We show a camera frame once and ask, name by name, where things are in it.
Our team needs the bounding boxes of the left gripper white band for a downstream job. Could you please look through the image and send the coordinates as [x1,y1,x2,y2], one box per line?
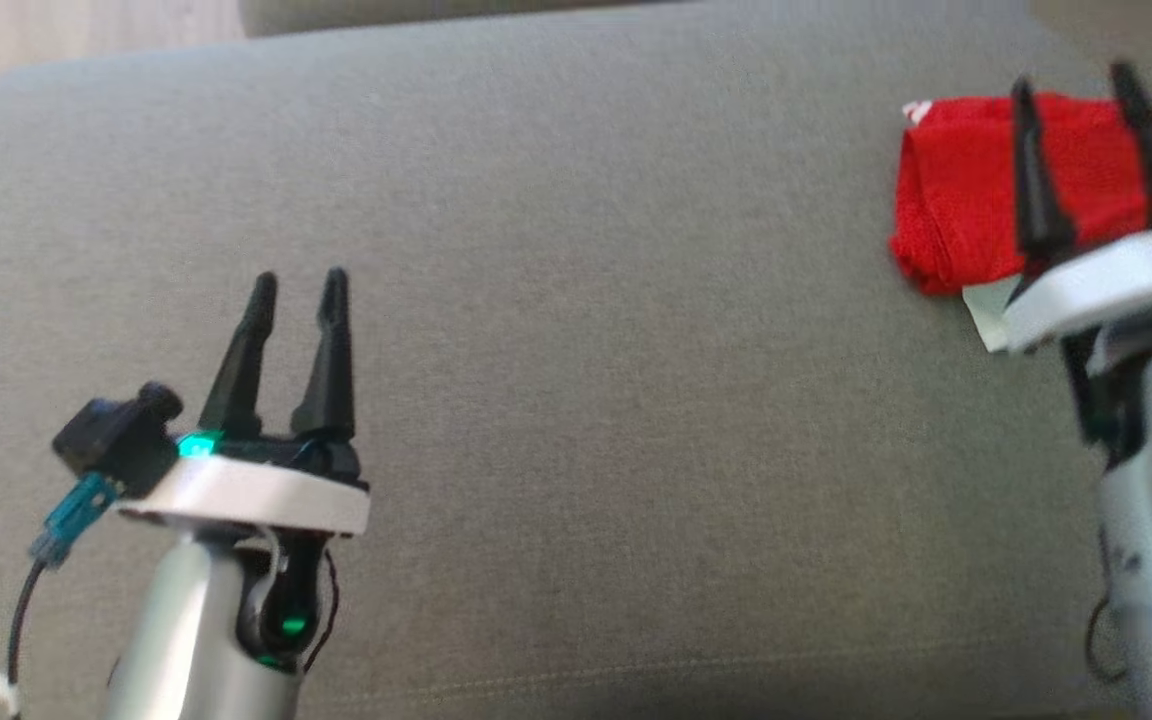
[118,266,370,536]

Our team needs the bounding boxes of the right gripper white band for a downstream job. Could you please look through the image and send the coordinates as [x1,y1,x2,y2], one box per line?
[1002,62,1152,356]

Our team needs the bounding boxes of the red basketball jersey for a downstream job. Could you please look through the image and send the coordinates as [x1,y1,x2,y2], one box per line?
[889,93,1152,353]

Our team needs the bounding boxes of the grey fabric sofa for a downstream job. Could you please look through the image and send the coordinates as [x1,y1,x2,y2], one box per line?
[0,0,1152,720]

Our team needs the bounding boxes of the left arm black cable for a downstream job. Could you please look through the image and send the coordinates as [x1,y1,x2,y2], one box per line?
[8,472,122,720]

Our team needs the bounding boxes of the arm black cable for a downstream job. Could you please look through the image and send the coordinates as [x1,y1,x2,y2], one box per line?
[1084,595,1132,686]
[8,472,122,720]

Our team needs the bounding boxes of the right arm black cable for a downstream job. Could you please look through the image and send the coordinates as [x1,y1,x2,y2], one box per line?
[1084,595,1132,686]

